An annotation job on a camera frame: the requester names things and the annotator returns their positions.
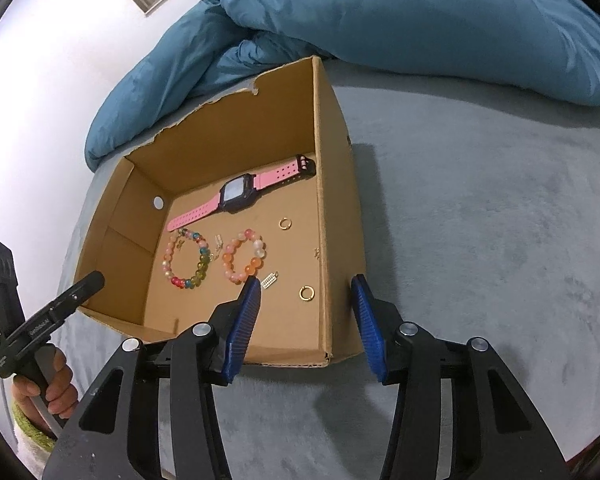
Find green fuzzy rug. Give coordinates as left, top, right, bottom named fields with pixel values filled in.
left=11, top=400, right=58, bottom=453

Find brown cardboard box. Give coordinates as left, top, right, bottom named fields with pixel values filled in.
left=72, top=55, right=368, bottom=368

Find blue duvet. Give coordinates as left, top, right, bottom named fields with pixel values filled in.
left=84, top=0, right=600, bottom=171

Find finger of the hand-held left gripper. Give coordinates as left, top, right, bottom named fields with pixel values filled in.
left=47, top=270, right=107, bottom=322
left=0, top=240, right=27, bottom=346

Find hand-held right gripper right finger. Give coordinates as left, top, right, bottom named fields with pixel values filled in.
left=350, top=274, right=571, bottom=480

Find person's left hand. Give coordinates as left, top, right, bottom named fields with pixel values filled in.
left=12, top=345, right=81, bottom=423

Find multicolour glass bead bracelet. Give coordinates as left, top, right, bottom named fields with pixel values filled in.
left=161, top=227, right=212, bottom=292

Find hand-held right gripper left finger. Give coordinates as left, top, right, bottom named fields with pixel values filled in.
left=42, top=275, right=263, bottom=480

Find orange bead bracelet with charm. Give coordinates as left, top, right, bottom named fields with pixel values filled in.
left=221, top=229, right=281, bottom=290

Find grey bed cover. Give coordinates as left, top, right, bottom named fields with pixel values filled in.
left=55, top=55, right=600, bottom=480

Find pink strap digital watch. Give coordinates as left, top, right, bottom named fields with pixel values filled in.
left=167, top=155, right=317, bottom=232

